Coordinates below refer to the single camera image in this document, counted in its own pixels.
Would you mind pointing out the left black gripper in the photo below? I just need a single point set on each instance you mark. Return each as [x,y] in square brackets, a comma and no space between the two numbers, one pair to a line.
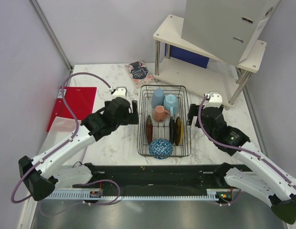
[133,116]

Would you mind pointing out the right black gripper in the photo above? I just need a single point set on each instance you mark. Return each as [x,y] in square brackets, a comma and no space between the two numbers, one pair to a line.
[193,111]

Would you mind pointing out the yellow patterned plate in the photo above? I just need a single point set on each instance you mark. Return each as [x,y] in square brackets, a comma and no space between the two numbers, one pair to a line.
[179,131]

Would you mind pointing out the light blue ceramic mug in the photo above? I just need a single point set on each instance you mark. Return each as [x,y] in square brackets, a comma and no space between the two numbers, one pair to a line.
[171,104]

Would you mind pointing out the pink ceramic mug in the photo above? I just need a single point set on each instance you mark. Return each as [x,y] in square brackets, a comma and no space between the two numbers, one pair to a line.
[161,114]

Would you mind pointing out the black plate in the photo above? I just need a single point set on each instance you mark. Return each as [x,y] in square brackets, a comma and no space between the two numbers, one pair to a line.
[171,131]

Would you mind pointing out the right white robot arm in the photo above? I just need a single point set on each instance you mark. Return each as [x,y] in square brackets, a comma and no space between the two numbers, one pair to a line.
[270,184]

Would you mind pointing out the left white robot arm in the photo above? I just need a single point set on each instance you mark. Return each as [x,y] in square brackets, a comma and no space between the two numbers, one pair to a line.
[44,173]

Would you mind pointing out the red floral plate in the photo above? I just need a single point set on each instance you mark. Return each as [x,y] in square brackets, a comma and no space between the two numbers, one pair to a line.
[149,129]

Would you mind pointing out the blue plastic tumbler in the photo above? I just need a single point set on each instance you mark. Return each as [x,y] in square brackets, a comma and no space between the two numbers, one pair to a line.
[158,98]

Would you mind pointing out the white two-tier shelf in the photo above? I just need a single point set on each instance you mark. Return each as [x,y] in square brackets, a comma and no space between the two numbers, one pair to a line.
[218,76]

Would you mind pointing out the blue white patterned bowl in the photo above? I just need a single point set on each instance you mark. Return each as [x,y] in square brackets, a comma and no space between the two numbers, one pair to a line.
[160,148]

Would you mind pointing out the floral cover book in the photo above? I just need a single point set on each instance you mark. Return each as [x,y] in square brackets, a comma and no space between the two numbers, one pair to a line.
[139,74]

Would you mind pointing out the blue folder under shelf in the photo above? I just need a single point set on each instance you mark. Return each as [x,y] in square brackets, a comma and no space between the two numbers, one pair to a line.
[189,57]

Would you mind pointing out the red plastic folder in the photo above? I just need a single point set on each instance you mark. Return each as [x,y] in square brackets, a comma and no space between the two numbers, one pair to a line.
[79,99]

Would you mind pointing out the clear plastic sleeve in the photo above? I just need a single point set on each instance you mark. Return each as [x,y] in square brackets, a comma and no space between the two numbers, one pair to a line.
[59,130]

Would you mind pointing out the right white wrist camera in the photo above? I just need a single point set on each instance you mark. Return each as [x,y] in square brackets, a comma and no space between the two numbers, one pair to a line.
[213,99]

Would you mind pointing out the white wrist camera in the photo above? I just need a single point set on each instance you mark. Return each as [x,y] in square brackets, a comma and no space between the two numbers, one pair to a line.
[120,91]
[213,99]

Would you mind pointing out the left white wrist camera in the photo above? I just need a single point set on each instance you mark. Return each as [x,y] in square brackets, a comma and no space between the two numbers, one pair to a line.
[120,91]

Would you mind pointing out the black wire dish rack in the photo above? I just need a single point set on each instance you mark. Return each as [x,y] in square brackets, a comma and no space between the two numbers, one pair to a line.
[161,129]

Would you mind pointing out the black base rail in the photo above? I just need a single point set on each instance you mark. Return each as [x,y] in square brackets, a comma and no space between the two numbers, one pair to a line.
[160,180]

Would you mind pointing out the white cable duct rail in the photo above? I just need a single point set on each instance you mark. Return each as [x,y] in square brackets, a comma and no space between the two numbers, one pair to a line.
[88,195]

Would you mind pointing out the grey ring binder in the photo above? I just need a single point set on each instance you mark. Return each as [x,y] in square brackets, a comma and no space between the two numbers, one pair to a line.
[227,29]

